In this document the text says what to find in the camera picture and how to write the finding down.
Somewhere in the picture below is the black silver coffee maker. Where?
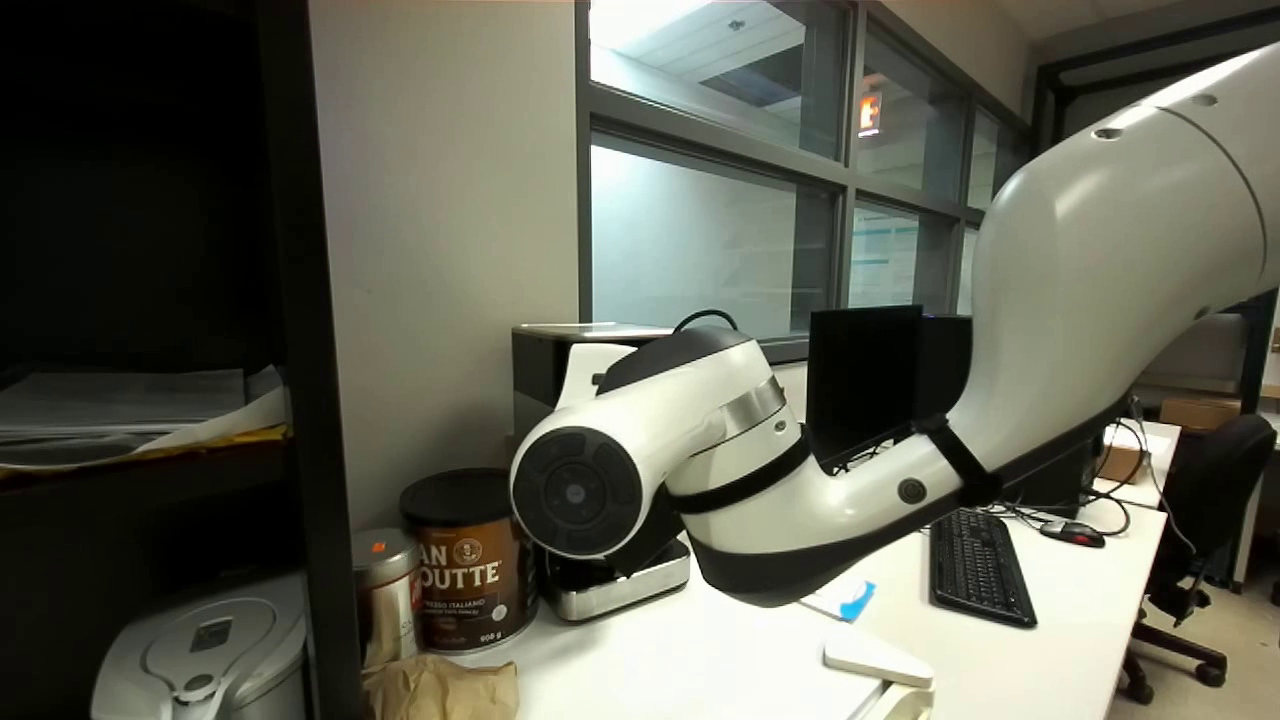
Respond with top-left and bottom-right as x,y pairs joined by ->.
507,320 -> 700,627

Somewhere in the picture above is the large framed window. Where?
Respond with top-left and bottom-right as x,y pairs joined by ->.
577,0 -> 1041,342

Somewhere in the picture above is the black computer monitor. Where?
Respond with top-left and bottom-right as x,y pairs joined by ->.
806,301 -> 976,464

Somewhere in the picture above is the brown coffee can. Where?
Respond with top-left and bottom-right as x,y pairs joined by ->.
401,464 -> 540,655

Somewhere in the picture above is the white mini fridge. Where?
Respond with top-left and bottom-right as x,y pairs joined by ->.
446,548 -> 940,720

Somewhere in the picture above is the blue white paper sheet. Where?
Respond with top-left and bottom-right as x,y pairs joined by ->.
796,571 -> 886,627

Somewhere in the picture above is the black shelving unit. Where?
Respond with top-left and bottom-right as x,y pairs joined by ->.
0,0 -> 370,720

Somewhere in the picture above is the small silver tin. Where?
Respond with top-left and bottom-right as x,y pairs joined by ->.
348,523 -> 421,674

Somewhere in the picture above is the black computer keyboard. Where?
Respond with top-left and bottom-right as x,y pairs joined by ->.
923,504 -> 1043,633

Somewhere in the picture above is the black computer mouse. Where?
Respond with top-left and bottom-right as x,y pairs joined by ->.
1049,520 -> 1107,553

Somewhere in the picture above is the dark metal storage rack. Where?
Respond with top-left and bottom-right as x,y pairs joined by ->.
1027,9 -> 1280,155

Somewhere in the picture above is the white paper stack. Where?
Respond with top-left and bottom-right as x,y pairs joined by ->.
0,366 -> 297,479

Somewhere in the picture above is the white rice cooker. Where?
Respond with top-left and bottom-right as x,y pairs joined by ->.
89,571 -> 316,720

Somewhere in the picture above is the black office chair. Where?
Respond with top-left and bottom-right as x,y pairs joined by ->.
1117,408 -> 1280,710

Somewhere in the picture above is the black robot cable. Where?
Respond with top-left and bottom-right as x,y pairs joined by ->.
667,304 -> 750,342

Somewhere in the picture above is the black desk cable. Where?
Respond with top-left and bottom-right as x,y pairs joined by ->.
1014,411 -> 1151,540

